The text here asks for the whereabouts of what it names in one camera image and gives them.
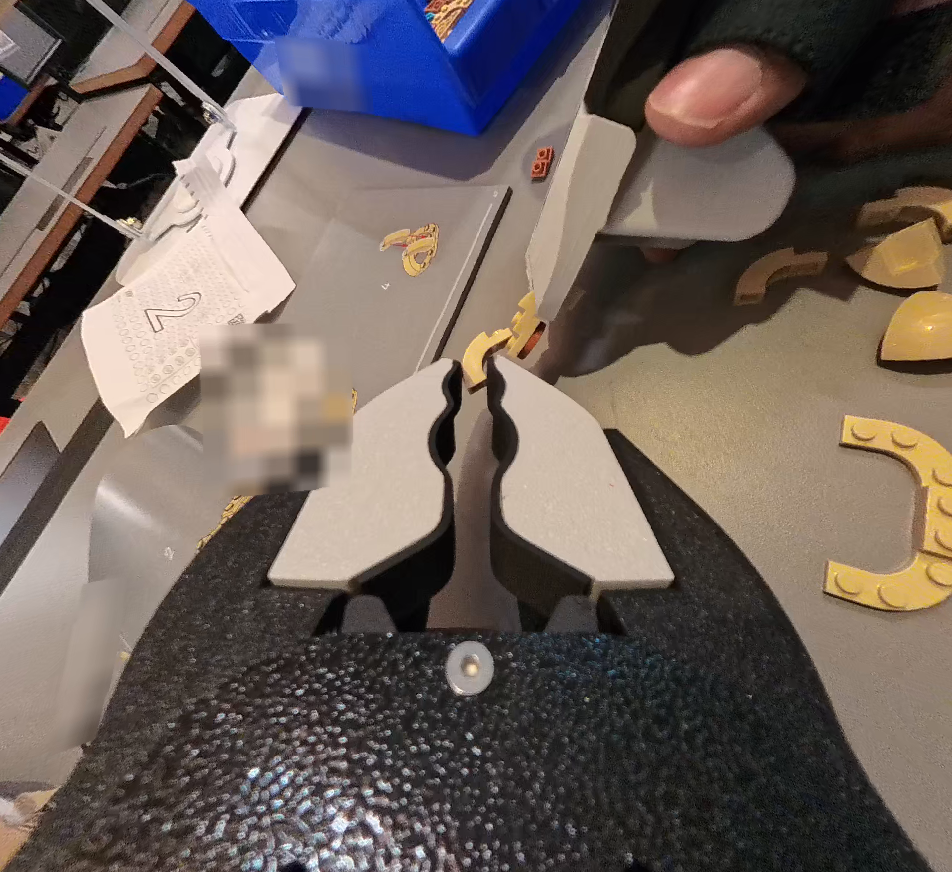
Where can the yellow plate brick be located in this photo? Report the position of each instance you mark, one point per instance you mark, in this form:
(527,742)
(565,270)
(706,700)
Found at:
(524,315)

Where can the large tan arch brick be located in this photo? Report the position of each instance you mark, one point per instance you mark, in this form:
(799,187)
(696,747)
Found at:
(893,439)
(484,355)

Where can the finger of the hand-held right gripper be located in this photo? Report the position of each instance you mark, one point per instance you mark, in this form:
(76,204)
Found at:
(580,203)

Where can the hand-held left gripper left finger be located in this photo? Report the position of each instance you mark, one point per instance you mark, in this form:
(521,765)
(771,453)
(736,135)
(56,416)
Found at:
(357,500)

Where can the brown round toy brick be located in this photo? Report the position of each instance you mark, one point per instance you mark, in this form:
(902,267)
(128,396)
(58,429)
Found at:
(531,350)

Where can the grey instruction booklet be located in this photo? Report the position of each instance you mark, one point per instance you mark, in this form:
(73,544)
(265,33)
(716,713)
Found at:
(327,315)

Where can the tan curved brick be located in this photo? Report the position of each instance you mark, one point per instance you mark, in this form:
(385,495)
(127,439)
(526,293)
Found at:
(766,273)
(915,203)

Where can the white printed paper sheet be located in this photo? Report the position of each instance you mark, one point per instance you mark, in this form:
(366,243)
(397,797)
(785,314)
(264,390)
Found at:
(164,352)

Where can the orange small brick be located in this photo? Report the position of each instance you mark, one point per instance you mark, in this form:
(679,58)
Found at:
(543,163)

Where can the long wooden desk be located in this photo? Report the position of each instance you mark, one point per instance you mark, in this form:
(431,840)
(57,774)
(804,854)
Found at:
(60,203)

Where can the tan quarter-round brick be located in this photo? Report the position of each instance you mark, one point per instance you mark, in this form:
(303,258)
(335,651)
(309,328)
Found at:
(922,334)
(900,260)

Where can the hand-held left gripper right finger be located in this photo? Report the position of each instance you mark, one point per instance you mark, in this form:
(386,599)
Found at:
(580,500)

